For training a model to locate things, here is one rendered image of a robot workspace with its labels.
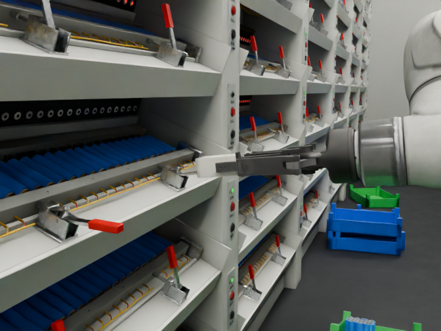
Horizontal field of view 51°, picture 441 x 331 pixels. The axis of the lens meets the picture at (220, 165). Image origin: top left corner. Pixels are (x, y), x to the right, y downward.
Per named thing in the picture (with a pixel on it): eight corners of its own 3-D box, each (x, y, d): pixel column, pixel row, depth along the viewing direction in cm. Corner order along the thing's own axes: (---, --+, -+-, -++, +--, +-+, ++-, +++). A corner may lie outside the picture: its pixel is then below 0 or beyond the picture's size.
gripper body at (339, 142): (358, 188, 58) (287, 191, 62) (363, 176, 66) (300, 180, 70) (353, 129, 58) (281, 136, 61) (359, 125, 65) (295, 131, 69)
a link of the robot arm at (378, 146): (406, 179, 64) (362, 181, 67) (401, 114, 63) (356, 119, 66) (406, 192, 56) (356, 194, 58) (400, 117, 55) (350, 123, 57)
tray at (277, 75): (295, 94, 150) (312, 53, 146) (231, 95, 94) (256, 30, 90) (241, 70, 155) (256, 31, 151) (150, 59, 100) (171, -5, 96)
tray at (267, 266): (291, 261, 159) (307, 226, 155) (230, 352, 103) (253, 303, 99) (240, 233, 164) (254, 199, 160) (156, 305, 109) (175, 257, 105)
